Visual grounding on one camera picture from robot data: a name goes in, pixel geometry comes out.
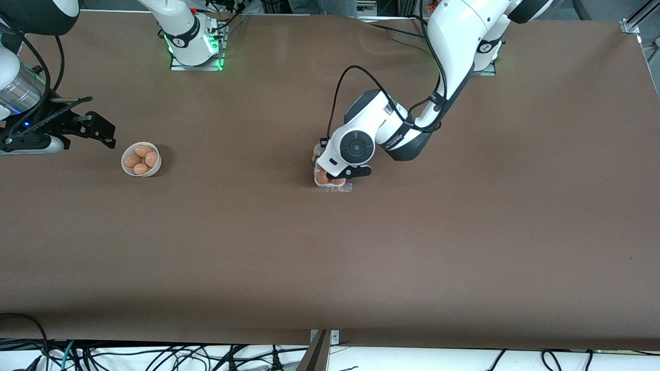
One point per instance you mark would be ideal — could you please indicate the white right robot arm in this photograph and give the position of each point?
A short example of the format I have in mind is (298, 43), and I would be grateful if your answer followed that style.
(185, 36)

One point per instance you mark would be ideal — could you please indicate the brown table cover sheet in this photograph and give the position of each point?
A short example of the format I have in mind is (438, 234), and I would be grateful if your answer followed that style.
(330, 257)

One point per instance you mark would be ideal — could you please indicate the small metal bracket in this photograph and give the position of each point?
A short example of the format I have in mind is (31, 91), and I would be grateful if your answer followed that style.
(335, 337)

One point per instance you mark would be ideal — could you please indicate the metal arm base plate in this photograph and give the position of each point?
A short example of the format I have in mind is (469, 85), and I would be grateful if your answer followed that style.
(490, 73)
(178, 66)

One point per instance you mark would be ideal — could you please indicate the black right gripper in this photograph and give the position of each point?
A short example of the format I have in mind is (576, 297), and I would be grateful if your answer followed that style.
(55, 118)

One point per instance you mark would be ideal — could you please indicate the aluminium profile rail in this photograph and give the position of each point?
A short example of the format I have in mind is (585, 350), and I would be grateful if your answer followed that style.
(639, 18)

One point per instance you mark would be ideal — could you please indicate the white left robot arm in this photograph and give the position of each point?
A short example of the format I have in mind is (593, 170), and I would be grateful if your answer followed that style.
(454, 41)

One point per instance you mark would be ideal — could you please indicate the white round bowl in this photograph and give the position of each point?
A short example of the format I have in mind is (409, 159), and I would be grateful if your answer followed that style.
(153, 170)

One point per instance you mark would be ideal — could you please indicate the clear plastic egg box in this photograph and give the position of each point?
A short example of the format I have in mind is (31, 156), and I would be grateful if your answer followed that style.
(341, 188)

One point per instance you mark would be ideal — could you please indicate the dark grey camera pole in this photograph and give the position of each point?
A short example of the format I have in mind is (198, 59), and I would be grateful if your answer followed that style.
(315, 355)

